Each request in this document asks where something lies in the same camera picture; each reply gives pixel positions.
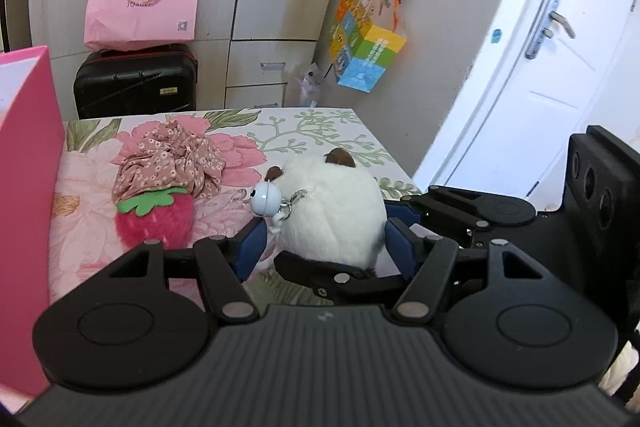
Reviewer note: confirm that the blue door sticker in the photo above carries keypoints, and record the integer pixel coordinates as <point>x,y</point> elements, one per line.
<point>496,36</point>

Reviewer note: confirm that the colourful gift bag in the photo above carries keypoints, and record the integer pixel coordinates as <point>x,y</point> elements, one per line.
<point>370,52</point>

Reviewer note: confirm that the white plush with brown ears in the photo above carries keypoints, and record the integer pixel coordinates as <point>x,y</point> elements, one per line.
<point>330,207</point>

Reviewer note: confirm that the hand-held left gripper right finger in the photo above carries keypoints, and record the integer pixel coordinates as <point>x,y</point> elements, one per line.
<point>397,243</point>

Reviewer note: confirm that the pink storage box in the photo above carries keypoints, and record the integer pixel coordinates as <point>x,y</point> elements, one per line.
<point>25,207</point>

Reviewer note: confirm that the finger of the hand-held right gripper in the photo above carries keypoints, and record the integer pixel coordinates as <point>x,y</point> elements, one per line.
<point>450,202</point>
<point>325,279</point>

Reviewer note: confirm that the clear plastic bag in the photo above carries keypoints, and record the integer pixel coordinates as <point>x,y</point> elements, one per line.
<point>309,84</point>

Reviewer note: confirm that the red strawberry plush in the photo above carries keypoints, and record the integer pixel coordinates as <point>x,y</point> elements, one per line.
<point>155,222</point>

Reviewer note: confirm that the white door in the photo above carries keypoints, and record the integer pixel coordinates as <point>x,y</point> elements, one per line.
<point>525,107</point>

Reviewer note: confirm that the black suitcase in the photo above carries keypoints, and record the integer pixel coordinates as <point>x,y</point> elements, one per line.
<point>130,82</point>

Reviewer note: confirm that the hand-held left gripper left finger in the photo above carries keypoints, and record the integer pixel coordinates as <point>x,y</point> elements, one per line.
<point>250,248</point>

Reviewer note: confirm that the floral fabric scrunchie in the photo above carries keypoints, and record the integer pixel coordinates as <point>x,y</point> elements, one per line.
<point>170,162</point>

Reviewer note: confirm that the floral bed sheet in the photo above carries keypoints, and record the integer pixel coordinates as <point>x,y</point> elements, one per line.
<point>300,132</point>

